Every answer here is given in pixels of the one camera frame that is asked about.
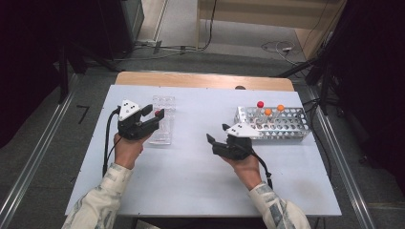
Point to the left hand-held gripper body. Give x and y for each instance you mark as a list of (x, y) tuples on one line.
[(130, 127)]

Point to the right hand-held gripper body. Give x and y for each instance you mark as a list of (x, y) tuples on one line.
[(237, 144)]

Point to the red cap test tube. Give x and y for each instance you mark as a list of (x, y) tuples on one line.
[(260, 104), (157, 113)]

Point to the clear acrylic test tube rack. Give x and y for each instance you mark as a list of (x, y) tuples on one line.
[(164, 132)]

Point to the orange cap test tube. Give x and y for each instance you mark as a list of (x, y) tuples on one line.
[(267, 112), (280, 108)]

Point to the perforated metal test tube rack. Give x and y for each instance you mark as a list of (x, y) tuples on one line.
[(286, 127)]

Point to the person's left hand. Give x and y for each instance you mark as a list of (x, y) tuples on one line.
[(129, 151)]

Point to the person's right hand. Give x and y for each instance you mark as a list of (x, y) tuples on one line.
[(246, 171)]

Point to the black metal stand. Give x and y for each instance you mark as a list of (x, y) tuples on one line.
[(321, 79), (63, 73)]

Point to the dark cabinet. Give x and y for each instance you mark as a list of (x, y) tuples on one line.
[(122, 25)]

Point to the light wooden cabinet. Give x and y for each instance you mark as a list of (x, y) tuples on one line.
[(270, 19)]

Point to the metal floor rail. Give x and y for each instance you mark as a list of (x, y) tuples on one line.
[(344, 165), (35, 152)]

